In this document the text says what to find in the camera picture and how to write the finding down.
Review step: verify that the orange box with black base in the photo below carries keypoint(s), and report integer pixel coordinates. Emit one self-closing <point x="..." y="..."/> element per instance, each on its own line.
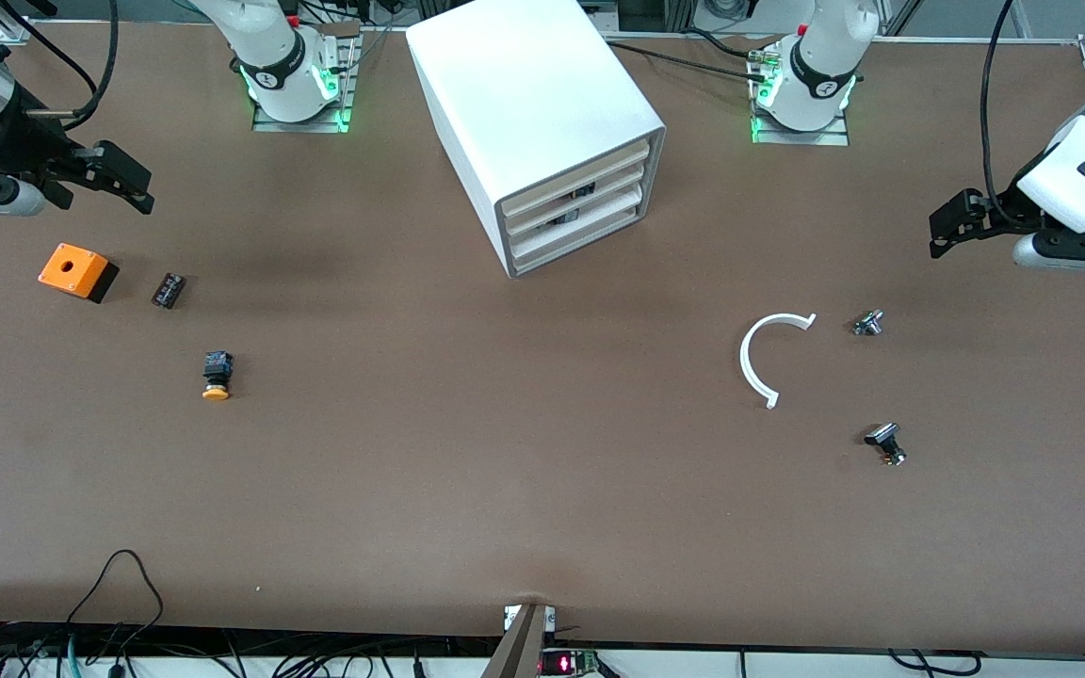
<point x="72" y="268"/>

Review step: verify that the black knob switch part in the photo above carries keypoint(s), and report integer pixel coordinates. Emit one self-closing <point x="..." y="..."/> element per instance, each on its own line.
<point x="884" y="439"/>

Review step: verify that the grey metal bracket post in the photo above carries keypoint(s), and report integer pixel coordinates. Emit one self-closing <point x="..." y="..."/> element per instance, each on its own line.
<point x="519" y="650"/>

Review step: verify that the white curved plastic arc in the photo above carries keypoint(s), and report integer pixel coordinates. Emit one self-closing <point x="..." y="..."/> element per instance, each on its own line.
<point x="746" y="363"/>

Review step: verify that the orange push button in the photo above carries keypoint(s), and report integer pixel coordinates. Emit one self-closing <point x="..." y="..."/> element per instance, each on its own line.
<point x="217" y="377"/>

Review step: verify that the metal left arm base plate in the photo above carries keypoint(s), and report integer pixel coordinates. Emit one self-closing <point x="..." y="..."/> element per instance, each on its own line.
<point x="801" y="137"/>

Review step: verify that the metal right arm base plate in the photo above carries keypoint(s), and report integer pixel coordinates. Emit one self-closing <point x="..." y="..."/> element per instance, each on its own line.
<point x="302" y="125"/>

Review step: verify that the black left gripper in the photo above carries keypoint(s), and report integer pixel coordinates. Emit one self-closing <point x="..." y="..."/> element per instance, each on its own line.
<point x="1005" y="209"/>

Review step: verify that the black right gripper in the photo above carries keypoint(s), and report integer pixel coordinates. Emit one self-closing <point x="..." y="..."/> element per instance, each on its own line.
<point x="23" y="144"/>

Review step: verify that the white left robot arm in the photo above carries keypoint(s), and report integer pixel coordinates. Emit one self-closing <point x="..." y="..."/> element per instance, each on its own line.
<point x="1084" y="160"/>

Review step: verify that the small black terminal block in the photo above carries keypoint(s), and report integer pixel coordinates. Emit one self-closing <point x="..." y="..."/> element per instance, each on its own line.
<point x="168" y="290"/>

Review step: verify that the small silver switch part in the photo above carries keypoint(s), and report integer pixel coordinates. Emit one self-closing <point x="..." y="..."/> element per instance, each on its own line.
<point x="867" y="323"/>

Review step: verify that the device with red display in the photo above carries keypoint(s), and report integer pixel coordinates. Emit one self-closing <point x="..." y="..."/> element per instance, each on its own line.
<point x="566" y="663"/>

